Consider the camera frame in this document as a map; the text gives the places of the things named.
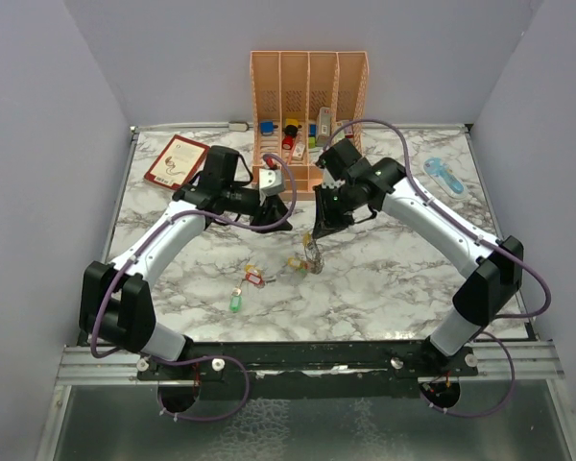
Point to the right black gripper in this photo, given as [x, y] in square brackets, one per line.
[325, 222]

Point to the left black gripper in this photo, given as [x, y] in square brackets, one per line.
[273, 210]

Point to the metal coil keyring yellow handle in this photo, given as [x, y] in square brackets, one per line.
[313, 258]

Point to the green tag key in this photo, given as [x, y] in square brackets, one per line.
[235, 302]

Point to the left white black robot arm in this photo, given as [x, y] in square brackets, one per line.
[117, 305]

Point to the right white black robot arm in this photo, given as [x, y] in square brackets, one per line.
[489, 265]

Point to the yellow tag key lower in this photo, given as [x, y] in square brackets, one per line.
[253, 269]

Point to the red black bottle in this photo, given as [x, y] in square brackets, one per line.
[290, 133]

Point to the grey green box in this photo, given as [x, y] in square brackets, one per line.
[323, 126]

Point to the red cover paperback book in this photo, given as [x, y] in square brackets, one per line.
[177, 163]

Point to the peach plastic desk organizer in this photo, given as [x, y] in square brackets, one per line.
[296, 84]

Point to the blue packaged item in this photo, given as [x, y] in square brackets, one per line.
[441, 173]

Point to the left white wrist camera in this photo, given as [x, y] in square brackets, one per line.
[270, 183]

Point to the white adapter at wall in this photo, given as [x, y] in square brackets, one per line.
[238, 126]

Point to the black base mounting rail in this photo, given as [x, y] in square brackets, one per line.
[306, 370]

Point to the aluminium frame rail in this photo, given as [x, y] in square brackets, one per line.
[523, 360]

